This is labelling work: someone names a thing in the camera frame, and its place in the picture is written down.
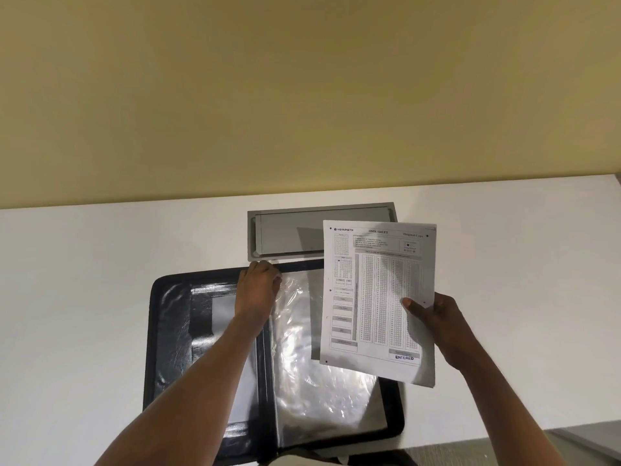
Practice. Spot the person's left hand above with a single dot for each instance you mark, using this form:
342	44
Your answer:
253	296

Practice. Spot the person's right hand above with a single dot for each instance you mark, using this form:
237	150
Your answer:
449	329

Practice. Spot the person's left fingers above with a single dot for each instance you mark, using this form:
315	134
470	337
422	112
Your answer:
274	279

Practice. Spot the person's right thumb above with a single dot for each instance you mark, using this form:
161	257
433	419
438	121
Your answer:
416	308

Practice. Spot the printed white paper sheet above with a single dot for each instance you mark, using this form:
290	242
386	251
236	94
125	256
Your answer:
376	296

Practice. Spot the clear plastic sleeve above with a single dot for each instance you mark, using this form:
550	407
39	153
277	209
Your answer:
310	383

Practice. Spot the person's left forearm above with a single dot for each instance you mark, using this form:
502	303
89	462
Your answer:
194	393

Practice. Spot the person's right forearm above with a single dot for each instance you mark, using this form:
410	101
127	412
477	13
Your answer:
509	417

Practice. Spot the grey paper insert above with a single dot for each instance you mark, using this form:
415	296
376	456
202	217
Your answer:
224	315

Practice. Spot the black zip folder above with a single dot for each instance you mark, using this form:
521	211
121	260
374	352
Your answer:
165	334

